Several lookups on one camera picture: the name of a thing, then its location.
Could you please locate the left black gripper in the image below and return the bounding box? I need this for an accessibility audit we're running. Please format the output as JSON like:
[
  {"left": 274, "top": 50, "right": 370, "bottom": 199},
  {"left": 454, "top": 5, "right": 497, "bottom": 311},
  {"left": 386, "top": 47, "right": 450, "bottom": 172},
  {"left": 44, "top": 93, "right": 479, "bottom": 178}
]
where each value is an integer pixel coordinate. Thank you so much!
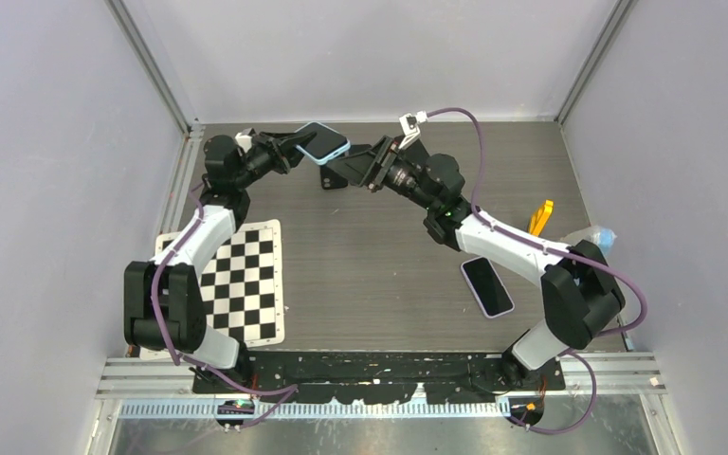
[{"left": 233, "top": 132, "right": 319, "bottom": 191}]

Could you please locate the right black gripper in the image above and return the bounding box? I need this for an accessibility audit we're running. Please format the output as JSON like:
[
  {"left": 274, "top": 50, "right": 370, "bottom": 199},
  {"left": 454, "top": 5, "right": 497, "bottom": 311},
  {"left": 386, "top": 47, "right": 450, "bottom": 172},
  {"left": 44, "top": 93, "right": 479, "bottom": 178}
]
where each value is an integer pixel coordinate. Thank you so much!
[{"left": 327, "top": 136, "right": 439, "bottom": 213}]

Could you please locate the black camera-hole case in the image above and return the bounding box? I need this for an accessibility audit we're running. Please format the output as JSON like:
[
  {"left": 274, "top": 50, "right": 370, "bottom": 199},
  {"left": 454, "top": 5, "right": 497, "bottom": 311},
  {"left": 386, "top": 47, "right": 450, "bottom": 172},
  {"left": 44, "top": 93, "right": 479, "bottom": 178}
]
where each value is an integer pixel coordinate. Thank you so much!
[{"left": 319, "top": 165, "right": 349, "bottom": 191}]

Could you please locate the phone with blue case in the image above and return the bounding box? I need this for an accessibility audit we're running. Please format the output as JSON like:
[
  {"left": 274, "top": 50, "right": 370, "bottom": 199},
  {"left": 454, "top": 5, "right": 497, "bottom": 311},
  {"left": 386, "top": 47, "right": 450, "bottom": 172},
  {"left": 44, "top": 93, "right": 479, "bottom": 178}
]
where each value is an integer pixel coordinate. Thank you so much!
[{"left": 295, "top": 121, "right": 351, "bottom": 166}]

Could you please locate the phone with lilac case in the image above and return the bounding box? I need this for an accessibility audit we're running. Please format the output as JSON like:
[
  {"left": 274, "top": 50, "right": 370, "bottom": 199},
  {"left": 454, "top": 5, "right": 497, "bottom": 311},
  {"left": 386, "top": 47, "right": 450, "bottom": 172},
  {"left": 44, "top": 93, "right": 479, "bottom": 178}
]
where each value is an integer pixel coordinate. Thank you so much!
[{"left": 460, "top": 257, "right": 515, "bottom": 319}]

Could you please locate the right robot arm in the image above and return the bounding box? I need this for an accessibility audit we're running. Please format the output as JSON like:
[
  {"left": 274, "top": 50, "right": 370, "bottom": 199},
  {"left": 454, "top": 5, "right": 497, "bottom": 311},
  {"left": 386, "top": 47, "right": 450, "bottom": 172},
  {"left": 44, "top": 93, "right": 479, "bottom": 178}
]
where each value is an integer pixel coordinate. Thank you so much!
[{"left": 327, "top": 136, "right": 626, "bottom": 390}]

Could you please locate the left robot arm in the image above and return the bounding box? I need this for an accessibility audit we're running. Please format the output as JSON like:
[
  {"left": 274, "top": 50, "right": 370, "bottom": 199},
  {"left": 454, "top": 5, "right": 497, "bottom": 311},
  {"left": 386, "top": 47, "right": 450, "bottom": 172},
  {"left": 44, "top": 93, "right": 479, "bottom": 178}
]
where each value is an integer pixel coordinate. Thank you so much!
[{"left": 123, "top": 129, "right": 315, "bottom": 392}]

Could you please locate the checkerboard calibration mat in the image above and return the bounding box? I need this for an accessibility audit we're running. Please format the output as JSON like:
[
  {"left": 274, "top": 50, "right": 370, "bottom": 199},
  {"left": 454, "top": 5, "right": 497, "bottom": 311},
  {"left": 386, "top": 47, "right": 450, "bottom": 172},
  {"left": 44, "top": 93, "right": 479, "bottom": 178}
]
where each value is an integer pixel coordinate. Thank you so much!
[{"left": 168, "top": 219, "right": 286, "bottom": 348}]

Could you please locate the yellow plastic tool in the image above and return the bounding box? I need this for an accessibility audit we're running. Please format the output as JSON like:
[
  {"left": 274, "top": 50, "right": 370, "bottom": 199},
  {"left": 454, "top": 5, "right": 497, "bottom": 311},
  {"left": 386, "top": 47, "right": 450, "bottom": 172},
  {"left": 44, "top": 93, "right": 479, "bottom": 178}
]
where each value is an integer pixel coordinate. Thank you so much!
[{"left": 527, "top": 199, "right": 555, "bottom": 236}]

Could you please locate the blue plastic bag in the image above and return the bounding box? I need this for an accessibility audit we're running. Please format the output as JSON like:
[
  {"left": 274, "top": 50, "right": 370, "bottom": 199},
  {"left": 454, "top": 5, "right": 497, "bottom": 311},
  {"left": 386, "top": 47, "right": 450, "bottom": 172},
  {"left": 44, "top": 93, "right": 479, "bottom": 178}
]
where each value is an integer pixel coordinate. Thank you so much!
[{"left": 560, "top": 226, "right": 617, "bottom": 257}]

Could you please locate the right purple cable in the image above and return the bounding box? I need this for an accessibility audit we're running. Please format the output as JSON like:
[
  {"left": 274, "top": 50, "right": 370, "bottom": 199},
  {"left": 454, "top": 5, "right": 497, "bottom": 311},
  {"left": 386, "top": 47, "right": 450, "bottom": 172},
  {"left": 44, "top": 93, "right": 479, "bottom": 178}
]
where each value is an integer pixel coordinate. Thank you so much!
[{"left": 425, "top": 107, "right": 649, "bottom": 437}]

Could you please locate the purple cable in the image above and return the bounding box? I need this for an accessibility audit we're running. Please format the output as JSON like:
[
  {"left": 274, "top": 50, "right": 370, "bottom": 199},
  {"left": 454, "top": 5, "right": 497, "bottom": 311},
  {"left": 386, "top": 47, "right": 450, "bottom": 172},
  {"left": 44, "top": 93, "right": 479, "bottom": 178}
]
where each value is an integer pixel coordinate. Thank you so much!
[
  {"left": 150, "top": 182, "right": 300, "bottom": 430},
  {"left": 425, "top": 107, "right": 649, "bottom": 437}
]

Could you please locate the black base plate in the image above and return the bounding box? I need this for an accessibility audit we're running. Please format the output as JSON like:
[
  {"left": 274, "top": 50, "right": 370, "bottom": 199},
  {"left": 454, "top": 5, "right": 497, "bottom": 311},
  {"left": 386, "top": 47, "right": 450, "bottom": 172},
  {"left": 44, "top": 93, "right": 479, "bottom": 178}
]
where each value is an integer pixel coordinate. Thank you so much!
[{"left": 190, "top": 351, "right": 565, "bottom": 405}]

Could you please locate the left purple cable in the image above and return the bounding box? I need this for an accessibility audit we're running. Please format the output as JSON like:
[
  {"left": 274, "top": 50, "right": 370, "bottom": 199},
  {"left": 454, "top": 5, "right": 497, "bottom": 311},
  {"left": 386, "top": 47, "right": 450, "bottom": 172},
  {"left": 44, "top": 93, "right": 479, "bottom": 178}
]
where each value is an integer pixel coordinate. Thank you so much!
[{"left": 150, "top": 182, "right": 300, "bottom": 430}]

